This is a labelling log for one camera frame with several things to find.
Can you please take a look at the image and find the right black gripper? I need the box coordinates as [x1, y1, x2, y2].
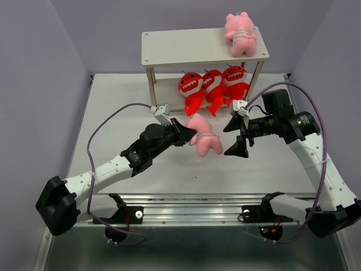
[222, 115, 278, 158]

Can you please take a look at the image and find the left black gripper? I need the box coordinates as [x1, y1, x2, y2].
[150, 118, 196, 159]

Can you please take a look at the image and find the pink striped plush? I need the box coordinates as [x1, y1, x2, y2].
[223, 11, 257, 57]
[186, 113, 223, 157]

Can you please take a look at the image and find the red shark plush white belly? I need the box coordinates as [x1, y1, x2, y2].
[222, 65, 249, 107]

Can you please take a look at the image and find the red plush purple horn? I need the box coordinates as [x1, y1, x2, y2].
[178, 72, 206, 118]

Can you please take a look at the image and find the red shark plush toy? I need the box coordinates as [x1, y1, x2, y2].
[202, 69, 227, 117]

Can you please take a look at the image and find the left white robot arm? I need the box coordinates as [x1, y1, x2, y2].
[35, 118, 197, 236]

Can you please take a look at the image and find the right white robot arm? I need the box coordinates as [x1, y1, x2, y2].
[223, 89, 360, 238]

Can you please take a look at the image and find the white two-tier shelf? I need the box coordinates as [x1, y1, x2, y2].
[142, 27, 270, 111]

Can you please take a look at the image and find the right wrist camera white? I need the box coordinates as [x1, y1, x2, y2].
[230, 100, 249, 126]

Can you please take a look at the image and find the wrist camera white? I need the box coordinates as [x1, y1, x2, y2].
[230, 100, 249, 126]
[150, 103, 171, 126]

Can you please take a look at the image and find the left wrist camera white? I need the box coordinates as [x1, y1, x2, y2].
[150, 103, 171, 126]

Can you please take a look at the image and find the aluminium rail frame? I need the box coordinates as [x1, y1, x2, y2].
[33, 73, 356, 271]

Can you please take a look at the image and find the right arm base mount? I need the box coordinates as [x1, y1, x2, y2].
[238, 192, 294, 242]

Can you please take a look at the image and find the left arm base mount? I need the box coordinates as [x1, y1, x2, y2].
[93, 193, 147, 246]

